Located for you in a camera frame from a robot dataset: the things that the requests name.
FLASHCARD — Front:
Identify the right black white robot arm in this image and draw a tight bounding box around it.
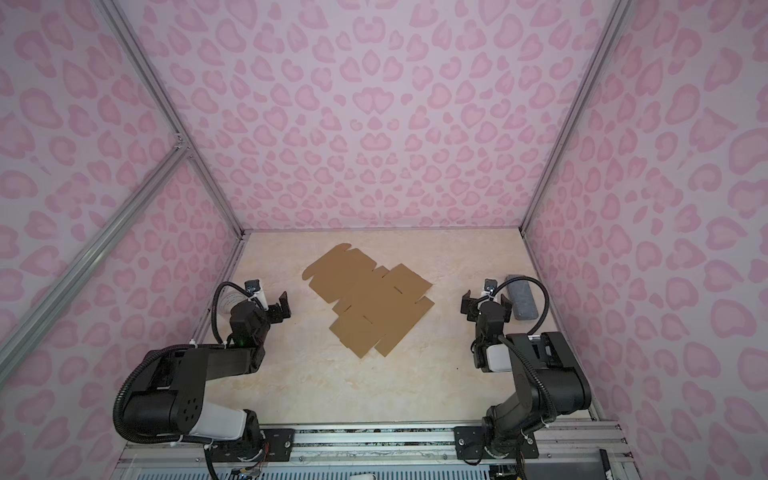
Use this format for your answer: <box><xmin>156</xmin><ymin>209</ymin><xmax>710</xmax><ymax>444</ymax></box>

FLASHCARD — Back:
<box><xmin>453</xmin><ymin>292</ymin><xmax>592</xmax><ymax>466</ymax></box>

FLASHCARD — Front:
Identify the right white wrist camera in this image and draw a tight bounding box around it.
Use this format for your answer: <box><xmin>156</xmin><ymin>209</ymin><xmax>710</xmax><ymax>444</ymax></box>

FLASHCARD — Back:
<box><xmin>483</xmin><ymin>278</ymin><xmax>498</xmax><ymax>299</ymax></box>

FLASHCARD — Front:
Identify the left diagonal aluminium strut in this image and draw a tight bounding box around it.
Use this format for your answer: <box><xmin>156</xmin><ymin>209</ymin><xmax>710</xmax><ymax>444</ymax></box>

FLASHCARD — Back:
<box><xmin>1</xmin><ymin>142</ymin><xmax>189</xmax><ymax>384</ymax></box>

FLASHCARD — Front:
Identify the right corner aluminium post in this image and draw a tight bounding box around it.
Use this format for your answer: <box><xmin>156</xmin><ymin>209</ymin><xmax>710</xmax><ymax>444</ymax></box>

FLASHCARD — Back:
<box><xmin>519</xmin><ymin>0</ymin><xmax>636</xmax><ymax>239</ymax></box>

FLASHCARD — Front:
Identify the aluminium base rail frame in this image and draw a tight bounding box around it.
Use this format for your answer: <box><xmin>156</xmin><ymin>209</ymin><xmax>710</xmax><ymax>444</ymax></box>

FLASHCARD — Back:
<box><xmin>112</xmin><ymin>416</ymin><xmax>640</xmax><ymax>479</ymax></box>

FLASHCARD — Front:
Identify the brown cardboard box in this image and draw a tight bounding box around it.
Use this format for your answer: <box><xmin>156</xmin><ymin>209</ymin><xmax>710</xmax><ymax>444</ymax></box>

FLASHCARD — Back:
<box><xmin>302</xmin><ymin>243</ymin><xmax>434</xmax><ymax>358</ymax></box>

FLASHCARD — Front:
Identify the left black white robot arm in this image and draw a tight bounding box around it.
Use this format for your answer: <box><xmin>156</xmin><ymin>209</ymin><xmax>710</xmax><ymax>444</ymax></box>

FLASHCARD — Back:
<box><xmin>112</xmin><ymin>292</ymin><xmax>291</xmax><ymax>461</ymax></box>

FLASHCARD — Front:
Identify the corner aluminium post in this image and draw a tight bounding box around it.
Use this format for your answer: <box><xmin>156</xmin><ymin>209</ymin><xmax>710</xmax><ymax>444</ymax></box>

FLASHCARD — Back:
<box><xmin>519</xmin><ymin>0</ymin><xmax>636</xmax><ymax>239</ymax></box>
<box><xmin>93</xmin><ymin>0</ymin><xmax>246</xmax><ymax>240</ymax></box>

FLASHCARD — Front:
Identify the grey felt case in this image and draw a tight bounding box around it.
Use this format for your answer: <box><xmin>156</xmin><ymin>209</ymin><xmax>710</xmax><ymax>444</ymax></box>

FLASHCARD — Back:
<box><xmin>506</xmin><ymin>276</ymin><xmax>539</xmax><ymax>321</ymax></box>

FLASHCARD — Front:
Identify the left corner aluminium post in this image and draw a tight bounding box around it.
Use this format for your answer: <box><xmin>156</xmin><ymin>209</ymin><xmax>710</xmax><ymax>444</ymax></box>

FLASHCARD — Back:
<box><xmin>93</xmin><ymin>0</ymin><xmax>246</xmax><ymax>240</ymax></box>

